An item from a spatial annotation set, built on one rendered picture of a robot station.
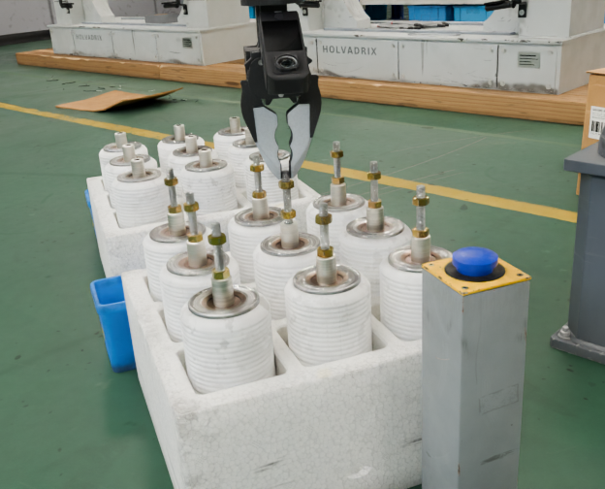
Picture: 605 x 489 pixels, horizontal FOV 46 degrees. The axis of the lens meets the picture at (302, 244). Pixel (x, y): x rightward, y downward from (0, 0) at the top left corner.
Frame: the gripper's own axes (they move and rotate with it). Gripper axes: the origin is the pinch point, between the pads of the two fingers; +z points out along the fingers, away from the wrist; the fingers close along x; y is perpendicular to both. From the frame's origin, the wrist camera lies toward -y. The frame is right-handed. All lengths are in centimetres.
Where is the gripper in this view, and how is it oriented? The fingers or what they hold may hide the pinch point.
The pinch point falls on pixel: (285, 169)
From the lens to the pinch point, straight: 86.3
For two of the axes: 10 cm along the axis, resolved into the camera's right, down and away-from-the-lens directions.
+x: -9.9, 1.0, -0.9
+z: 0.6, 9.3, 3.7
